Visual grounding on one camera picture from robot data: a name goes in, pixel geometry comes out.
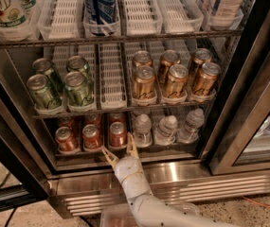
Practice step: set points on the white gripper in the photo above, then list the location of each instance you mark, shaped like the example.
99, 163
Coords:
129, 168

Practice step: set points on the red coke can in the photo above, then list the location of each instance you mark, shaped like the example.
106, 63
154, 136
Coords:
94, 118
117, 117
67, 121
117, 135
66, 140
91, 138

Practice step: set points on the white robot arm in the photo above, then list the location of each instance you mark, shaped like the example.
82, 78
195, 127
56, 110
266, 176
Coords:
146, 208

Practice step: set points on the gold can front left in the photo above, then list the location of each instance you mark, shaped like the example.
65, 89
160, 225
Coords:
144, 79

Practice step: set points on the gold can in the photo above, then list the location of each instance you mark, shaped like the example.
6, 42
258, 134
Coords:
142, 58
177, 78
197, 59
144, 79
205, 79
167, 59

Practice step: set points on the green can front right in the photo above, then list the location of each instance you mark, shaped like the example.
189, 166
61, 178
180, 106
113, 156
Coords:
78, 89

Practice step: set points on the green can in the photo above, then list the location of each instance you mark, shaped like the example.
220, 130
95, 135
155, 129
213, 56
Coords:
80, 64
78, 89
43, 92
48, 68

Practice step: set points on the empty white tray middle shelf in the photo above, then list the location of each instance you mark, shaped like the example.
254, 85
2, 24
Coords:
111, 78

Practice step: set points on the green can front left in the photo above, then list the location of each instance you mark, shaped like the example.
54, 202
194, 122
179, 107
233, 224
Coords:
43, 92

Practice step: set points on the gold can rear left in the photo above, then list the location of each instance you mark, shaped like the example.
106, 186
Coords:
142, 58

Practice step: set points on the gold can front middle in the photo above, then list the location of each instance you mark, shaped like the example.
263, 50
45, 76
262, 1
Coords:
177, 78

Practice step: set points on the green can rear right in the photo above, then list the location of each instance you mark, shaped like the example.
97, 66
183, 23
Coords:
80, 64

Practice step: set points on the gold can rear middle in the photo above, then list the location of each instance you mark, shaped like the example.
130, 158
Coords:
167, 59

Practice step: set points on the gold can front right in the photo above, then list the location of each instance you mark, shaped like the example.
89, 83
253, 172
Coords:
205, 79

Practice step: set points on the left open fridge door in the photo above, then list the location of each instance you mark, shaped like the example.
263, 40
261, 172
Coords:
32, 185

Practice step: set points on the green can rear left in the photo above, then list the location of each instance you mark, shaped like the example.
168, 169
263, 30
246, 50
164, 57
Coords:
48, 68

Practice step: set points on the gold can rear right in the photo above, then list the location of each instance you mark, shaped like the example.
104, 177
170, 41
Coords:
197, 59

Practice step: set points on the right glass fridge door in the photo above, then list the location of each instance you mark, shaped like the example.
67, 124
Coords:
244, 101

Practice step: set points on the water bottle left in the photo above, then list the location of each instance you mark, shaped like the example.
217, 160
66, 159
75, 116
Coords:
142, 134

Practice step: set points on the water bottle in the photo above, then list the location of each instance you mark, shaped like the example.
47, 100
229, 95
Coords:
142, 134
188, 133
166, 130

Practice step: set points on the water bottle middle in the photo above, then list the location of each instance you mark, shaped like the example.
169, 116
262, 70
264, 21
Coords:
166, 130

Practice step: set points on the clear plastic container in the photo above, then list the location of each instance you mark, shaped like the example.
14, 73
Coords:
121, 216

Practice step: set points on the water bottle right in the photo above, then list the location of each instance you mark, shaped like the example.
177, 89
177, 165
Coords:
188, 133

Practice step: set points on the empty white tray top middle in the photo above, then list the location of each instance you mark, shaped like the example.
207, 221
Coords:
143, 17

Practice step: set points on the empty white tray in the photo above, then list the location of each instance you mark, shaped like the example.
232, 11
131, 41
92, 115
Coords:
61, 19
180, 16
143, 17

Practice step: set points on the empty white tray top left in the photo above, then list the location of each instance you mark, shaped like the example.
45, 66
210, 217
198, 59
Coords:
61, 19

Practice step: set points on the blue pepsi bottle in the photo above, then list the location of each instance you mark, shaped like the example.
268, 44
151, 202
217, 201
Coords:
100, 17

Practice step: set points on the empty white tray top right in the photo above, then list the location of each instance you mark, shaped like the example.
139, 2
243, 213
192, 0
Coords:
180, 16

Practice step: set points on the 7up bottle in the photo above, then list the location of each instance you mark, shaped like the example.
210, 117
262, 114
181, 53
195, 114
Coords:
14, 25

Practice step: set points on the white label bottle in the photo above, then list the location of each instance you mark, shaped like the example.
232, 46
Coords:
222, 13

